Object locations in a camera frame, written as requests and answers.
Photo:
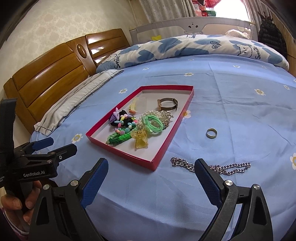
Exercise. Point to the yellow translucent hair claw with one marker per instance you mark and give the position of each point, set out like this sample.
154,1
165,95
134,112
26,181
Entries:
140,136

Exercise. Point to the red shallow tray box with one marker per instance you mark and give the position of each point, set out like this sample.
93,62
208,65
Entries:
160,126

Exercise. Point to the blue floral bed sheet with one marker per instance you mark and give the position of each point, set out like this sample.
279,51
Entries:
242,111

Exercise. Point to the grey curtain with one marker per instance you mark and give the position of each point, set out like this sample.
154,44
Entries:
162,10

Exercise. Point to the person's left hand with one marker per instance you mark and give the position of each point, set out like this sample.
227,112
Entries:
12,204

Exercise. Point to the blue white heart quilt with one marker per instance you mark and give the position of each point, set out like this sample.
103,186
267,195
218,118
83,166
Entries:
189,45

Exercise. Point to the black down jacket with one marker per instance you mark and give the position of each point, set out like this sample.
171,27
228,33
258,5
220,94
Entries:
271,36

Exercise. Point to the black velvet scrunchie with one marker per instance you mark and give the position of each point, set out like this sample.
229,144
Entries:
121,119

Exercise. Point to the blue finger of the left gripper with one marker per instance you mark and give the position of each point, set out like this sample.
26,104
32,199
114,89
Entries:
63,153
41,144

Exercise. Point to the wooden wardrobe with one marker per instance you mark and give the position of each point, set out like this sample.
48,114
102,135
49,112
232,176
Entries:
290,42

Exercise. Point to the yellow hair comb with flowers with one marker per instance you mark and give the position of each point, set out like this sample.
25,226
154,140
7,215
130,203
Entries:
138,105

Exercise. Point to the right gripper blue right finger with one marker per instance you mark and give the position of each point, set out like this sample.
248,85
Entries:
211,182

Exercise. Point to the grey striped pillow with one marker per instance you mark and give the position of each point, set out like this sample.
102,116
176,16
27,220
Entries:
70,101

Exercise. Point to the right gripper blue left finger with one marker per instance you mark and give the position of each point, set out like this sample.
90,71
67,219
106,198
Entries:
91,182

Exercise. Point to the wooden headboard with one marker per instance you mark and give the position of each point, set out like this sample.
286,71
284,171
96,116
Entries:
42,82

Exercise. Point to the grey bed guard rail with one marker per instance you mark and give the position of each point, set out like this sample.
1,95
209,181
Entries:
193,25

